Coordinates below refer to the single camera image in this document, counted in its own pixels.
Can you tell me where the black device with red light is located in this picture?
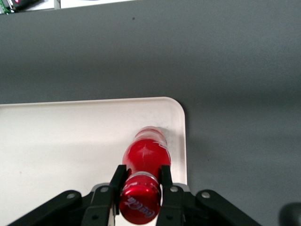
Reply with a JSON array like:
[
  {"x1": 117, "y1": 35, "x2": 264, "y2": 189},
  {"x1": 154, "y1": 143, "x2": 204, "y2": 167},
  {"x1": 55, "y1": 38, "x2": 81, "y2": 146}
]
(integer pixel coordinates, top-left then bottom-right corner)
[{"x1": 0, "y1": 0, "x2": 46, "y2": 15}]

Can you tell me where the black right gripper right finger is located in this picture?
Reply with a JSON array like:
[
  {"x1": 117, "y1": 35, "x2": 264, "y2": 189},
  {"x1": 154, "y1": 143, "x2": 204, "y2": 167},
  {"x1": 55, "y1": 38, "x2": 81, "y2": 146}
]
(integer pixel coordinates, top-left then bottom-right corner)
[{"x1": 155, "y1": 164, "x2": 262, "y2": 226}]

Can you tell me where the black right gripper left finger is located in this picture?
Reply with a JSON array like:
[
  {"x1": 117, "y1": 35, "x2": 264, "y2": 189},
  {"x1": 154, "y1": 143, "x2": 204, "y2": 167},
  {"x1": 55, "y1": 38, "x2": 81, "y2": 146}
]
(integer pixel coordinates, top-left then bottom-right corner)
[{"x1": 7, "y1": 164, "x2": 128, "y2": 226}]

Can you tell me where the cream plastic tray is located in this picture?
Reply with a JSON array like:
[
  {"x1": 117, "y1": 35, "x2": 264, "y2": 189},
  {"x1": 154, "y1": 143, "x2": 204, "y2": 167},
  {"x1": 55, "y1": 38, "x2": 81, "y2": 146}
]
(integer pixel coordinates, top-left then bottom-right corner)
[{"x1": 0, "y1": 96, "x2": 189, "y2": 226}]

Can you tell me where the red coke bottle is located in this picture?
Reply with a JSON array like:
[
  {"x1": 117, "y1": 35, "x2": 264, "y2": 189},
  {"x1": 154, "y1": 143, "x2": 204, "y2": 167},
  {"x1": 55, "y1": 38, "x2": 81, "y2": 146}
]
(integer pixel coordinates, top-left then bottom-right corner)
[{"x1": 118, "y1": 126, "x2": 172, "y2": 225}]

